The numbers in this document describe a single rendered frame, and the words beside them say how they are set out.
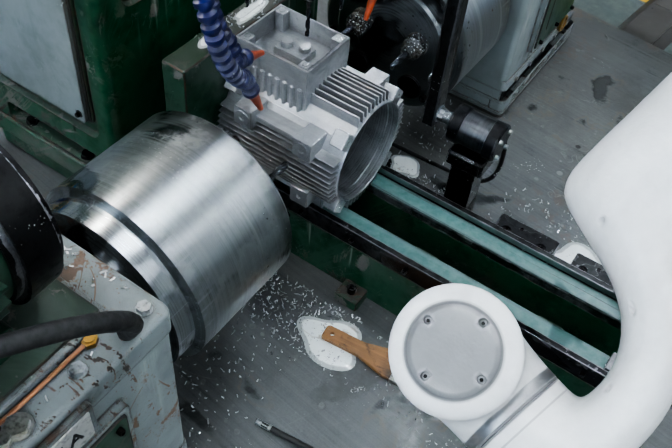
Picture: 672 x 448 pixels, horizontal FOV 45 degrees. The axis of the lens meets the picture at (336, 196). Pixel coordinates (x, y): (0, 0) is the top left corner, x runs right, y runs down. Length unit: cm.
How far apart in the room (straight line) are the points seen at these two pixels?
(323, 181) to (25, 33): 47
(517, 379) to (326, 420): 65
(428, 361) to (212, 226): 44
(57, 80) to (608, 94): 105
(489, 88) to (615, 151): 101
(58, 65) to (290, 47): 33
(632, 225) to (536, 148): 101
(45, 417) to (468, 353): 39
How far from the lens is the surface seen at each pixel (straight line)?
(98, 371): 77
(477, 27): 129
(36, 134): 140
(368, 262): 119
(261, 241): 94
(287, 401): 115
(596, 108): 168
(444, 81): 118
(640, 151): 55
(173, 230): 87
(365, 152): 123
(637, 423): 54
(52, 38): 119
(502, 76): 153
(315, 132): 108
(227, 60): 89
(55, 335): 66
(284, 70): 109
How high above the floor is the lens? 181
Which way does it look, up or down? 47 degrees down
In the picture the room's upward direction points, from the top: 7 degrees clockwise
